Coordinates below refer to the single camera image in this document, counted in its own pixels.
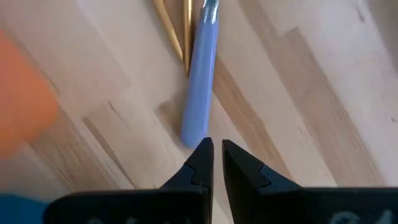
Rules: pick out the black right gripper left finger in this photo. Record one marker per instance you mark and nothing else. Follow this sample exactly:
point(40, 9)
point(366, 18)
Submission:
point(199, 174)

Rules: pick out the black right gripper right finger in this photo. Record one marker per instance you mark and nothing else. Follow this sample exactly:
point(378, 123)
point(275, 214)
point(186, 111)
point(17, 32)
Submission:
point(245, 180)

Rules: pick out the gold spoon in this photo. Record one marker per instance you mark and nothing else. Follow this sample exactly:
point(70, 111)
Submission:
point(187, 37)
point(168, 28)

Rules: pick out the teal plastic bin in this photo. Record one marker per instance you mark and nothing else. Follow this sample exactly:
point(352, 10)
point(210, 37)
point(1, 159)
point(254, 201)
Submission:
point(18, 211)

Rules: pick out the orange plastic bin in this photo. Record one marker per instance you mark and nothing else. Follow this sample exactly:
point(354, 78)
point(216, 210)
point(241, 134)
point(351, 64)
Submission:
point(21, 93)

